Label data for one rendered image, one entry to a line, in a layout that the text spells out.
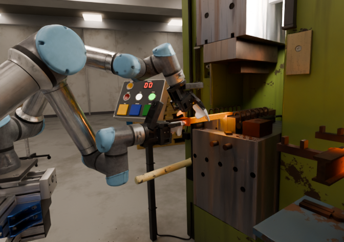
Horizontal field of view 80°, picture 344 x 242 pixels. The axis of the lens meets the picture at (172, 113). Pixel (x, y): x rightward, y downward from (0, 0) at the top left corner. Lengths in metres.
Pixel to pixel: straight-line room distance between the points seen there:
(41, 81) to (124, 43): 9.41
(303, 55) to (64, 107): 0.92
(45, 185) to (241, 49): 1.07
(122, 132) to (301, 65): 0.76
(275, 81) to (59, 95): 1.20
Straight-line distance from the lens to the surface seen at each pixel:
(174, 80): 0.79
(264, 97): 1.48
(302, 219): 0.79
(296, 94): 1.04
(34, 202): 1.11
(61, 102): 0.72
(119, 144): 0.68
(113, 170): 0.70
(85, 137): 0.76
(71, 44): 0.57
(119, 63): 0.68
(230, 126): 1.05
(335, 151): 0.47
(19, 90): 0.54
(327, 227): 0.79
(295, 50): 1.04
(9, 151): 1.12
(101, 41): 9.91
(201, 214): 1.29
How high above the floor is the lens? 1.15
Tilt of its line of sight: 7 degrees down
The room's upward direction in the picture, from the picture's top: 2 degrees counter-clockwise
